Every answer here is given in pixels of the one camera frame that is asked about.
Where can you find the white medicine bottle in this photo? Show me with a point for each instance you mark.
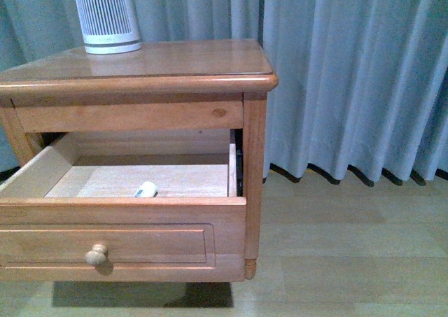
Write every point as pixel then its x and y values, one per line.
pixel 147 189

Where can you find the wooden drawer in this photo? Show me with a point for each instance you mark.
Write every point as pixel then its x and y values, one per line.
pixel 70 213

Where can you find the wooden nightstand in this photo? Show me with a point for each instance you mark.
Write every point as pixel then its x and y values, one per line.
pixel 170 86

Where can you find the grey curtain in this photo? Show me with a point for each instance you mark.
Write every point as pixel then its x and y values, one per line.
pixel 362 83

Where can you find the white cylindrical air purifier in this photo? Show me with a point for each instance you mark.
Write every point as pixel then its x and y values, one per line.
pixel 108 26

